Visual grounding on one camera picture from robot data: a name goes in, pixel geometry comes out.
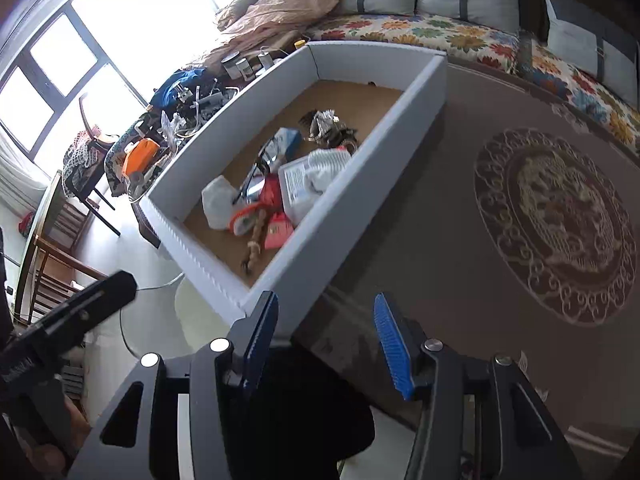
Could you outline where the blue cloth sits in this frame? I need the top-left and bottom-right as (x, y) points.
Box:
(149, 67), (207, 107)

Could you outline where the white floor cable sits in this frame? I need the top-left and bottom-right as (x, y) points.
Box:
(117, 271), (187, 357)

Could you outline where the person's left hand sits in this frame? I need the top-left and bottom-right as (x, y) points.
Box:
(22, 402), (93, 479)

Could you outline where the pink blanket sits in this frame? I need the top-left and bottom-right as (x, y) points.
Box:
(215, 0), (347, 68)

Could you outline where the tangle of white cables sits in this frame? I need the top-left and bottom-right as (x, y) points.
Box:
(169, 77), (242, 137)

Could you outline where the orange rimmed white object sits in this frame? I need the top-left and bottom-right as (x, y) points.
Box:
(229, 202), (267, 237)

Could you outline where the patterned cloth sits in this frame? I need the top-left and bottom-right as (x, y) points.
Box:
(63, 130), (107, 182)

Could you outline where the silver rhinestone bow hair clip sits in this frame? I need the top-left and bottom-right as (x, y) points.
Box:
(306, 109), (342, 142)

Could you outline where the blue white packet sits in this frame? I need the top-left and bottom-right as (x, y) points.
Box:
(271, 127), (304, 162)

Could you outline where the orange tool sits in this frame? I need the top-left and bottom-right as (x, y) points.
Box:
(122, 138), (162, 179)

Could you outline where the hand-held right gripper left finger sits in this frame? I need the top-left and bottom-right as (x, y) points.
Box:
(67, 290), (280, 480)

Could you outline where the white crumpled pouch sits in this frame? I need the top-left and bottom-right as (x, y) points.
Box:
(201, 175), (242, 232)

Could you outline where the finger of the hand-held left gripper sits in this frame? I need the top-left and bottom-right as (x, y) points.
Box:
(32, 270), (139, 356)

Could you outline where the floral sofa with cushions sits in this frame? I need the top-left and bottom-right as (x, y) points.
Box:
(305, 12), (640, 161)

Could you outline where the light wooden chair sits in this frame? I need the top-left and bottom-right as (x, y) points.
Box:
(14, 170), (110, 327)

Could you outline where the window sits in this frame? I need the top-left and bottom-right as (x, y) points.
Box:
(0, 0), (273, 162)

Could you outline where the black hair clip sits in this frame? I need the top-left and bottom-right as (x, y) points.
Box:
(330, 127), (359, 155)

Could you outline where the white blue ointment box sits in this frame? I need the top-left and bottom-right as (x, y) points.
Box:
(277, 156), (327, 224)

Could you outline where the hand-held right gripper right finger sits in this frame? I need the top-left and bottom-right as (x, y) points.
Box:
(372, 292), (583, 480)

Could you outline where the wooden bead bracelet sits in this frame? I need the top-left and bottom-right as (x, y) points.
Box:
(241, 210), (269, 276)

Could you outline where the white container box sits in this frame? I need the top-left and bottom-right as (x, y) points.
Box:
(140, 41), (447, 336)

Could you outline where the white ribbed cloth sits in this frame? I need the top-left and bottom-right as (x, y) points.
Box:
(304, 148), (352, 194)

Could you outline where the dark wooden chair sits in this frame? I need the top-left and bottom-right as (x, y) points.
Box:
(62, 92), (123, 238)

